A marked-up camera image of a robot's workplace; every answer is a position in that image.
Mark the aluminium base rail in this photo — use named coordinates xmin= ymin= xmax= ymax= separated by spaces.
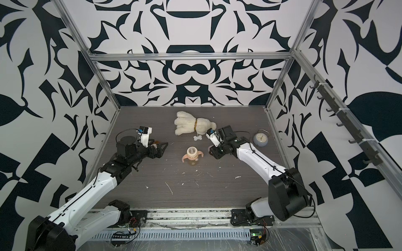
xmin=91 ymin=208 xmax=322 ymax=243

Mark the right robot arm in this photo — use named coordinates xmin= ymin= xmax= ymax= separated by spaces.
xmin=206 ymin=126 xmax=315 ymax=223

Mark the light blue alarm clock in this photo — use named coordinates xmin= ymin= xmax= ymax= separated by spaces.
xmin=253 ymin=129 xmax=270 ymax=147

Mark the right electronics board with wires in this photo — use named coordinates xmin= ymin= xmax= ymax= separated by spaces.
xmin=250 ymin=226 xmax=270 ymax=246

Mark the left electronics board with wires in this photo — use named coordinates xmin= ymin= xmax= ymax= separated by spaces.
xmin=110 ymin=227 xmax=141 ymax=247

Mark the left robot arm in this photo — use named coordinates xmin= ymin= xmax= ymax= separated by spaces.
xmin=25 ymin=134 xmax=169 ymax=251

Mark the electronics board with wires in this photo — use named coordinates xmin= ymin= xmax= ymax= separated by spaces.
xmin=250 ymin=226 xmax=270 ymax=246
xmin=110 ymin=227 xmax=141 ymax=247

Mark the aluminium cage frame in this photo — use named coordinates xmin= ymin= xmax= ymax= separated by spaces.
xmin=54 ymin=1 xmax=402 ymax=197

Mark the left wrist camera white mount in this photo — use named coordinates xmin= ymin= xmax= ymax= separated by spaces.
xmin=138 ymin=126 xmax=152 ymax=148

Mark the pink bottle handle ring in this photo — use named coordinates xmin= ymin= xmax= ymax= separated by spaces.
xmin=181 ymin=150 xmax=205 ymax=163

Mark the white plush dog toy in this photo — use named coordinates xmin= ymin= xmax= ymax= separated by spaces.
xmin=174 ymin=111 xmax=217 ymax=136

